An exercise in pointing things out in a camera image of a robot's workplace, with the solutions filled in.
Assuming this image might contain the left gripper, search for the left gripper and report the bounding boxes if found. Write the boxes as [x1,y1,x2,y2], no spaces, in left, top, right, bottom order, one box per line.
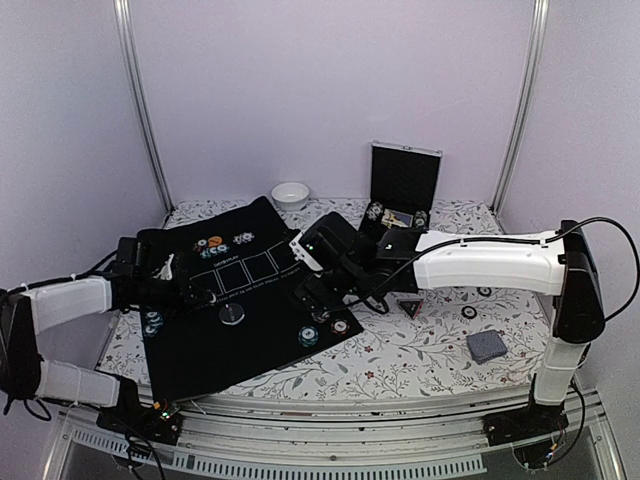
[135,268,213,319]

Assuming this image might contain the card box in case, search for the card box in case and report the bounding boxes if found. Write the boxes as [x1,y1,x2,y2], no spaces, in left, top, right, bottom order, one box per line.
[382,209,413,228]

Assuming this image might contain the red poker chip stack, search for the red poker chip stack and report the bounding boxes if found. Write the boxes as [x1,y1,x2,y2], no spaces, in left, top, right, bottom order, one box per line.
[461,306,477,320]

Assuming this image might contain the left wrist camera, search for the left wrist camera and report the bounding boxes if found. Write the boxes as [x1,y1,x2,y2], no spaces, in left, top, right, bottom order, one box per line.
[152,254,175,281]

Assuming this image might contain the left aluminium frame post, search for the left aluminium frame post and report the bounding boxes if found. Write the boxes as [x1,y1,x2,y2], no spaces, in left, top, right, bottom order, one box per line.
[113,0,175,214]

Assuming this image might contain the chip stack in case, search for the chip stack in case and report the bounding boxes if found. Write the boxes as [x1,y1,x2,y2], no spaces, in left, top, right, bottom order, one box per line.
[412,210,430,231]
[365,202,384,222]

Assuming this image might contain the aluminium front rail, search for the aluminium front rail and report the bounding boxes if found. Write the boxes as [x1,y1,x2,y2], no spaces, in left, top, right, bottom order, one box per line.
[43,387,627,479]

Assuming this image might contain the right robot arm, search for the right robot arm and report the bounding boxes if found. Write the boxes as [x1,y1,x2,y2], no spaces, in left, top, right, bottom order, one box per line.
[289,212,606,436]

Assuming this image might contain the white chip stack top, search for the white chip stack top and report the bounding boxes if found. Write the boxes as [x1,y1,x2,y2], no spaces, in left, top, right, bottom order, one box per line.
[233,232,255,245]

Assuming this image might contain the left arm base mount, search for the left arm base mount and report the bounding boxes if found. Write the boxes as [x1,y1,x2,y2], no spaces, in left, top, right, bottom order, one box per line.
[96,395,183,446]

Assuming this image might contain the white chip stack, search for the white chip stack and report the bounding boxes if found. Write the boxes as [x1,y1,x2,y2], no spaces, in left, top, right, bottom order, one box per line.
[312,310,331,323]
[233,232,255,245]

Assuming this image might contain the black triangular token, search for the black triangular token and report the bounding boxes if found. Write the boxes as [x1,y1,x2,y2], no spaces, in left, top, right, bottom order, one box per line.
[396,299,424,320]

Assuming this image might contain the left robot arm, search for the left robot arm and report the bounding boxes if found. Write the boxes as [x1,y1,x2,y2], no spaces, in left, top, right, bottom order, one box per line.
[1,237,215,434]

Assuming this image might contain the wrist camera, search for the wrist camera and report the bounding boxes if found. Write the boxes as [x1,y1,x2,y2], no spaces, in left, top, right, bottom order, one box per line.
[152,254,175,281]
[289,231,323,272]

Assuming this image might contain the aluminium frame post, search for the aluminium frame post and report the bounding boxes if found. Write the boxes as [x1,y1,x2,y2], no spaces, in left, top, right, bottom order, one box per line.
[113,0,175,214]
[491,0,550,216]

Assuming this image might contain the green chip stack top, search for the green chip stack top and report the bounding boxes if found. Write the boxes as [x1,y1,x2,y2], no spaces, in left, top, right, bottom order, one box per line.
[193,239,229,259]

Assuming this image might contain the black poker mat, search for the black poker mat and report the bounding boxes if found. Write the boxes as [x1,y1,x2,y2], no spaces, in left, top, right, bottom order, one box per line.
[137,197,363,402]

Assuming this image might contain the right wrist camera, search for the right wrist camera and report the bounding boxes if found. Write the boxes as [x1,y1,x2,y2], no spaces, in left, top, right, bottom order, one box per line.
[289,231,323,272]

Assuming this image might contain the white ceramic bowl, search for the white ceramic bowl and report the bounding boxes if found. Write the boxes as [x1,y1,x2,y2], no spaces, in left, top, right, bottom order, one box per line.
[271,182,310,211]

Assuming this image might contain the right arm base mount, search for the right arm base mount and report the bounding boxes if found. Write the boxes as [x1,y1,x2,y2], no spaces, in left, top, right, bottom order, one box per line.
[482,401,569,470]

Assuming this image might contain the aluminium poker case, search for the aluminium poker case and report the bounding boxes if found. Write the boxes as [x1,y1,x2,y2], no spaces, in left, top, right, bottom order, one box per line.
[359,141,443,238]

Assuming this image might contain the clear dealer puck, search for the clear dealer puck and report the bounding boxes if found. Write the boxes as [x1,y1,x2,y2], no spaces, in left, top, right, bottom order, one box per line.
[219,303,245,326]

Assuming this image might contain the orange round button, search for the orange round button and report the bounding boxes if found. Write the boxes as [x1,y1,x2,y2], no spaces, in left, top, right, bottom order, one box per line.
[208,236,223,247]

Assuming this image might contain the right aluminium frame post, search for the right aluminium frame post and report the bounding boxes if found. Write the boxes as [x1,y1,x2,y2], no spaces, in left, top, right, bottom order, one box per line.
[491,0,550,216]

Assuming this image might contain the blue playing card deck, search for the blue playing card deck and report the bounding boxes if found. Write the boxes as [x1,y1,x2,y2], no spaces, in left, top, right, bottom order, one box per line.
[466,330,508,364]

